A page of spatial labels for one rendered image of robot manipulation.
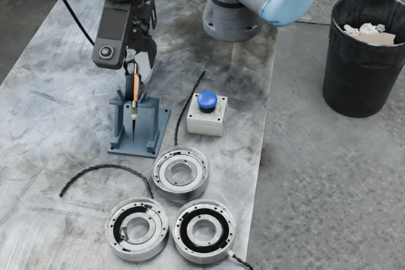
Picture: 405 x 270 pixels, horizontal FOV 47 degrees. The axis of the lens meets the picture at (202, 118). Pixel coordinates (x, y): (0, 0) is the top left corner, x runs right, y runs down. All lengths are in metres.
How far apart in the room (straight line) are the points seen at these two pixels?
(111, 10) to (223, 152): 0.35
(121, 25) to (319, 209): 1.23
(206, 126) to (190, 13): 0.41
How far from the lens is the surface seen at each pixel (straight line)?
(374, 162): 1.98
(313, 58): 2.35
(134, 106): 0.90
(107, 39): 0.76
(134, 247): 0.79
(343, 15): 2.04
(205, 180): 0.83
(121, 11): 0.77
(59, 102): 1.06
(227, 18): 1.12
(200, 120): 0.91
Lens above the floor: 1.53
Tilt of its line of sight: 49 degrees down
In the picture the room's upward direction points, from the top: 3 degrees counter-clockwise
